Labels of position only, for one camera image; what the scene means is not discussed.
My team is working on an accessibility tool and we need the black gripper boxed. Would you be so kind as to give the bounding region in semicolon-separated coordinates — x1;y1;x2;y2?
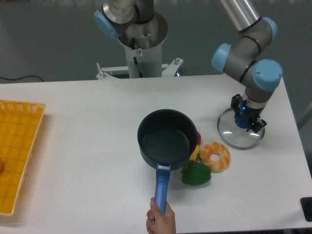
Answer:
231;94;267;133

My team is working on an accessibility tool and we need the glass lid with blue knob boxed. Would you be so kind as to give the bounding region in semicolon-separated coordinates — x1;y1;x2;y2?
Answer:
217;108;265;150

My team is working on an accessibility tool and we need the dark saucepan with blue handle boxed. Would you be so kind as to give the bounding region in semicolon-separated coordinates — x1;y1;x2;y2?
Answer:
137;109;197;215

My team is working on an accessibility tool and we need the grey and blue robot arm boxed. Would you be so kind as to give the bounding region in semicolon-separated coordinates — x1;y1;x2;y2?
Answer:
93;0;283;133

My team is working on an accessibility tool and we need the person's hand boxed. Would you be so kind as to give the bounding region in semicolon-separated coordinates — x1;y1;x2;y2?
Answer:
146;197;176;234

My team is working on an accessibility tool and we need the red toy bell pepper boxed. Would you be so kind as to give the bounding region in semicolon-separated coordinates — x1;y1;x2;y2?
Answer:
197;132;201;145

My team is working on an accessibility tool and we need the yellow toy bell pepper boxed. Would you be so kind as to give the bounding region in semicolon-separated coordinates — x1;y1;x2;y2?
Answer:
189;145;200;162

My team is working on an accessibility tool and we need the green toy bell pepper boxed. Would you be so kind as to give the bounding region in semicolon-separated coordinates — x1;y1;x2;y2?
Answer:
181;161;211;185

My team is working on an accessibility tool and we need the black device at table edge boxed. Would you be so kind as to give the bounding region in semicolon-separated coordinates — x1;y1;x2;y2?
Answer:
300;197;312;222

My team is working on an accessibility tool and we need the yellow woven basket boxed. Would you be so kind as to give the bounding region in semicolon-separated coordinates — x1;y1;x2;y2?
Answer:
0;99;46;216

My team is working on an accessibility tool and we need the orange toy shrimp ring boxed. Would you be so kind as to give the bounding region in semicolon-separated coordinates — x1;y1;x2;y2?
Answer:
199;141;231;174

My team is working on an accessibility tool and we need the black cable on floor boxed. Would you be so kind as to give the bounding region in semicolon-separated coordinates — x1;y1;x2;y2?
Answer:
0;75;45;82

